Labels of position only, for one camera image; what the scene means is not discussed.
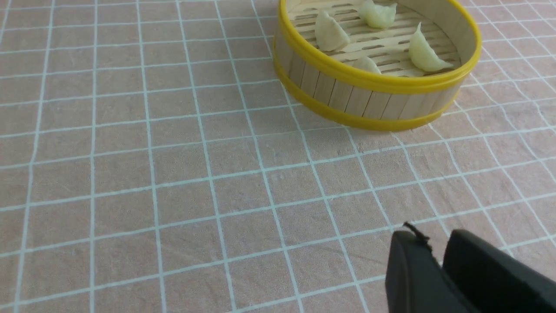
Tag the bamboo steamer tray yellow rim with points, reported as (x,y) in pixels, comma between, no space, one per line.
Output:
(402,97)

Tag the pink grid tablecloth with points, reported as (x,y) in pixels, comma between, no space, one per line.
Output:
(151,162)

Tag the pale dumpling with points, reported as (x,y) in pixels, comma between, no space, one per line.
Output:
(377,16)
(422,54)
(366,64)

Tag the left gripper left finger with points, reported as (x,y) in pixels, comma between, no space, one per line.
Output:
(415,282)

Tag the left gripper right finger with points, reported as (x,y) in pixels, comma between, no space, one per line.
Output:
(494,282)

